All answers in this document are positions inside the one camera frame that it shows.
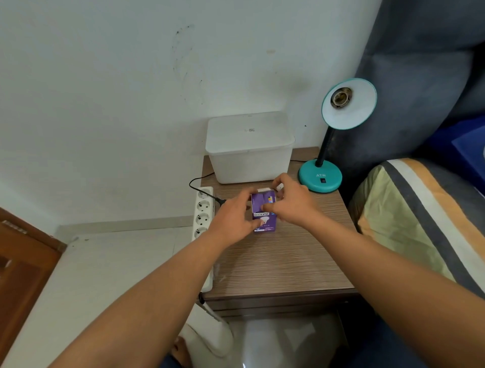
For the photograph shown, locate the person's right hand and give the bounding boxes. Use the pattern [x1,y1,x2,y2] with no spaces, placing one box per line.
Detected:
[261,173,323,228]

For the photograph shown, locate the person's left hand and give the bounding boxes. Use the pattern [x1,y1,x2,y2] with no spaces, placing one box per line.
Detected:
[206,188,266,249]

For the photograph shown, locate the black lamp power cable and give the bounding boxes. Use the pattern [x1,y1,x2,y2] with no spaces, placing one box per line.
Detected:
[189,157,319,205]

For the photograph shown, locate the purple light bulb box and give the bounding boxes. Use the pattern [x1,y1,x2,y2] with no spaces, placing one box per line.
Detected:
[251,189,278,234]

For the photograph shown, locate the teal desk lamp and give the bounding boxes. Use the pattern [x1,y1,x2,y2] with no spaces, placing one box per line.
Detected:
[298,78,378,194]

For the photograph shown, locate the white plastic storage box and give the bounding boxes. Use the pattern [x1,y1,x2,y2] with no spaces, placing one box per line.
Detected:
[206,111,296,154]
[209,146,293,185]

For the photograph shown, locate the person's left forearm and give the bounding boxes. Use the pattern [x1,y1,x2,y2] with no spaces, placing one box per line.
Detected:
[49,227,243,368]

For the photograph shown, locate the person's right forearm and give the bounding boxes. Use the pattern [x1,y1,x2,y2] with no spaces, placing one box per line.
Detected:
[303,216,485,368]

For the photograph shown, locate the white power strip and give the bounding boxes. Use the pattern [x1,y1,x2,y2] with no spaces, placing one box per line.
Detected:
[192,186,215,293]

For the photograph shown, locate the brown wooden nightstand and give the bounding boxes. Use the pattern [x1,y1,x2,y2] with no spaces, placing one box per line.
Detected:
[200,147,361,321]

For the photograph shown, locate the dark blue trousers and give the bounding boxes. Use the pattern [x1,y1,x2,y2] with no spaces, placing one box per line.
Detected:
[161,303,429,368]

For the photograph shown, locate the blue cartoon cushion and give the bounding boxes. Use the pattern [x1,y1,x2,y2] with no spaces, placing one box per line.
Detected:
[426,115,485,182]

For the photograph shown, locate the grey padded headboard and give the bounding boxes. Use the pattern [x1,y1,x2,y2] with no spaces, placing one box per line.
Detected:
[325,0,485,190]

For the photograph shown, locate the brown wooden door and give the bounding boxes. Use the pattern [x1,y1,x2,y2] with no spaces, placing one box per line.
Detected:
[0,206,68,351]

